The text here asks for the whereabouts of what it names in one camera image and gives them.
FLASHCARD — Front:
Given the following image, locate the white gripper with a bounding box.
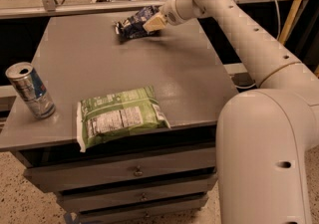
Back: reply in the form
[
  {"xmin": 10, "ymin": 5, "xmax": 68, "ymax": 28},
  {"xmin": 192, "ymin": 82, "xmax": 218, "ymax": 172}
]
[{"xmin": 143, "ymin": 0, "xmax": 186, "ymax": 33}]

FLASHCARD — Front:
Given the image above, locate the blue chip bag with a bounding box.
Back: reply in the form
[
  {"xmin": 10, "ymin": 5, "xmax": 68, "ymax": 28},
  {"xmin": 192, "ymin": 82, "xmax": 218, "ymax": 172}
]
[{"xmin": 116, "ymin": 6, "xmax": 159, "ymax": 39}]

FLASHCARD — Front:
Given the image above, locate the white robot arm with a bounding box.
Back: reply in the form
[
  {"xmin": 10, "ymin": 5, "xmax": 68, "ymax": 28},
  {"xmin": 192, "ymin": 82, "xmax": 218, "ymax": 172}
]
[{"xmin": 144, "ymin": 0, "xmax": 319, "ymax": 224}]

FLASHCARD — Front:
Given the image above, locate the green jalapeno chip bag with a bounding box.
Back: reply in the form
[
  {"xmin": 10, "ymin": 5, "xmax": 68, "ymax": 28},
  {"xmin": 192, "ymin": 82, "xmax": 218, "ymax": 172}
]
[{"xmin": 77, "ymin": 86, "xmax": 170, "ymax": 152}]

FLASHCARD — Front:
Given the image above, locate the top drawer with knob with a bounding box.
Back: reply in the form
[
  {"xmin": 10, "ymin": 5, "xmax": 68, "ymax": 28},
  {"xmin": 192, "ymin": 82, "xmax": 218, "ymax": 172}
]
[{"xmin": 24, "ymin": 144, "xmax": 215, "ymax": 192}]

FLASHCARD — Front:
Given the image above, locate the drawer with knob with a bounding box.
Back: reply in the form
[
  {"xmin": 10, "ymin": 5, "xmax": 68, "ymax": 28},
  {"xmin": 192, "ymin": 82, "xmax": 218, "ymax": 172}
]
[
  {"xmin": 58, "ymin": 169, "xmax": 216, "ymax": 213},
  {"xmin": 79, "ymin": 193, "xmax": 208, "ymax": 224},
  {"xmin": 24, "ymin": 144, "xmax": 215, "ymax": 192}
]

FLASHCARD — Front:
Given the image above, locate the silver blue drink can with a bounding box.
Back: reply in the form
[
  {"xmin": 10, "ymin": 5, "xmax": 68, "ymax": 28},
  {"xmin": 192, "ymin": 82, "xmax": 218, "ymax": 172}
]
[{"xmin": 5, "ymin": 62, "xmax": 55, "ymax": 119}]

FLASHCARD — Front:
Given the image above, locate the grey drawer cabinet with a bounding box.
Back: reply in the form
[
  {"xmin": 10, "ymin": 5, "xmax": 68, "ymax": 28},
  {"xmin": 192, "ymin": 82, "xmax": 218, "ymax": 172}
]
[{"xmin": 0, "ymin": 10, "xmax": 239, "ymax": 224}]

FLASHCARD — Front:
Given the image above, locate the bottom drawer with knob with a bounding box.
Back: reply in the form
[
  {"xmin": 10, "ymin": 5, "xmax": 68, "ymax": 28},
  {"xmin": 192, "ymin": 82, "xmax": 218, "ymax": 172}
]
[{"xmin": 79, "ymin": 193, "xmax": 208, "ymax": 224}]

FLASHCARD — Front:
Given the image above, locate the middle drawer with knob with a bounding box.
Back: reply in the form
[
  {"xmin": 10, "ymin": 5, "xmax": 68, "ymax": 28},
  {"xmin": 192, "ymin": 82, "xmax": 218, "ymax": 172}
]
[{"xmin": 58, "ymin": 169, "xmax": 216, "ymax": 213}]

